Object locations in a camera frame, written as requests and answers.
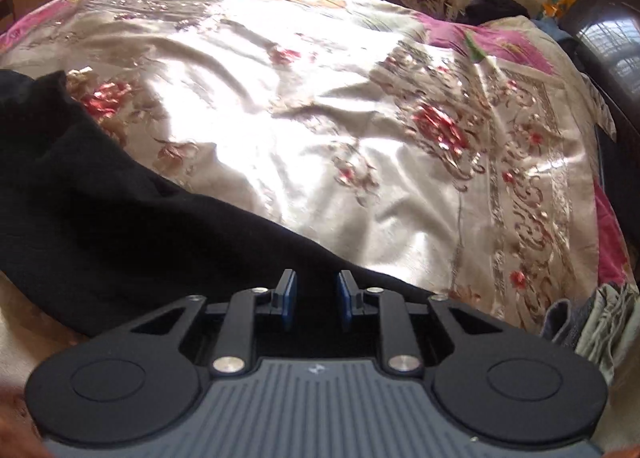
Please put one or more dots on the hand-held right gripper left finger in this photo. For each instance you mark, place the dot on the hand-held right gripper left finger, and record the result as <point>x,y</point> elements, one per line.
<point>287,300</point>

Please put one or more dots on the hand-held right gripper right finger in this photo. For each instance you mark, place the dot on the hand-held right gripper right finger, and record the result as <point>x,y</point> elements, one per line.
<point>345,300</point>

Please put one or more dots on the black pants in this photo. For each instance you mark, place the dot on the black pants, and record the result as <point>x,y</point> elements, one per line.
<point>100,218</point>

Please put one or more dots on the floral satin bedspread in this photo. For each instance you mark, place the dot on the floral satin bedspread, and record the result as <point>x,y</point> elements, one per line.
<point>320,128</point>

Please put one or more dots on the pile of folded clothes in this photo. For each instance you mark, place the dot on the pile of folded clothes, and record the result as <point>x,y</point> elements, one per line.
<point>595,323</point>

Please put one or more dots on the dark cloth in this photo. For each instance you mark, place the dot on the dark cloth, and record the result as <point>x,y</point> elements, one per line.
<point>492,9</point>

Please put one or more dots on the dark wooden footboard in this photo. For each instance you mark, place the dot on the dark wooden footboard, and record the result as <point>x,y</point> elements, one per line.
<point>607,48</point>

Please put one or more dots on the yellow orange toy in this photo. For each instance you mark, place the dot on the yellow orange toy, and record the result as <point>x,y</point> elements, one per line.
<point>556,0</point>

